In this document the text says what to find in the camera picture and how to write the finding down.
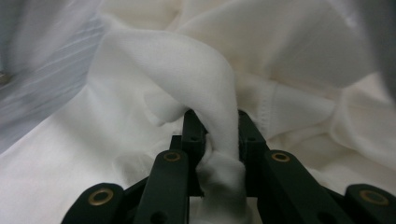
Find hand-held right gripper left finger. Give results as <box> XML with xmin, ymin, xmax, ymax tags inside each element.
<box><xmin>169</xmin><ymin>108</ymin><xmax>207</xmax><ymax>198</ymax></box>

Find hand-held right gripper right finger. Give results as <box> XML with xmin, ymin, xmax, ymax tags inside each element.
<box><xmin>237</xmin><ymin>110</ymin><xmax>269</xmax><ymax>198</ymax></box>

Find white garment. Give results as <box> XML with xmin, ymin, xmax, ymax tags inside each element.
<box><xmin>0</xmin><ymin>0</ymin><xmax>396</xmax><ymax>224</ymax></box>

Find white mesh laundry bag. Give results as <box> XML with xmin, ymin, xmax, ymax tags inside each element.
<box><xmin>0</xmin><ymin>0</ymin><xmax>396</xmax><ymax>155</ymax></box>

